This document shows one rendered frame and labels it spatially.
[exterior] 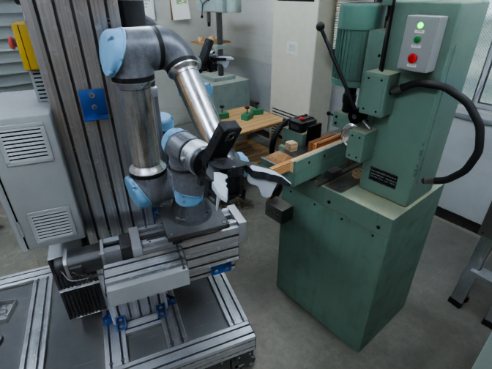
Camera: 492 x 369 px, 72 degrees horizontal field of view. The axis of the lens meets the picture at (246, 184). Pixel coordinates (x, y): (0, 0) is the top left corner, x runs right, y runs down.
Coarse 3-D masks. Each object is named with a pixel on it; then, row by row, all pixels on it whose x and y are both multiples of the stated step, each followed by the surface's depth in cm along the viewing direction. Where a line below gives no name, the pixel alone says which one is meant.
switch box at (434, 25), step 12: (408, 24) 106; (432, 24) 101; (444, 24) 102; (408, 36) 107; (420, 36) 104; (432, 36) 102; (408, 48) 108; (420, 48) 106; (432, 48) 103; (420, 60) 107; (432, 60) 106
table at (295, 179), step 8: (280, 144) 172; (288, 152) 156; (296, 152) 156; (304, 152) 156; (344, 152) 157; (264, 160) 150; (328, 160) 150; (336, 160) 155; (344, 160) 159; (312, 168) 144; (320, 168) 148; (328, 168) 153; (288, 176) 141; (296, 176) 139; (304, 176) 143; (312, 176) 147; (296, 184) 141
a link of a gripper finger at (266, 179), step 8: (256, 168) 68; (264, 168) 69; (248, 176) 70; (256, 176) 68; (264, 176) 68; (272, 176) 67; (280, 176) 66; (256, 184) 70; (264, 184) 69; (272, 184) 68; (288, 184) 66; (264, 192) 70; (272, 192) 69
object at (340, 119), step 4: (336, 112) 154; (340, 112) 153; (336, 116) 154; (340, 116) 153; (344, 116) 151; (332, 120) 157; (336, 120) 155; (340, 120) 153; (344, 120) 152; (348, 120) 150; (332, 124) 157; (336, 124) 156; (340, 124) 154; (344, 124) 152; (340, 128) 155
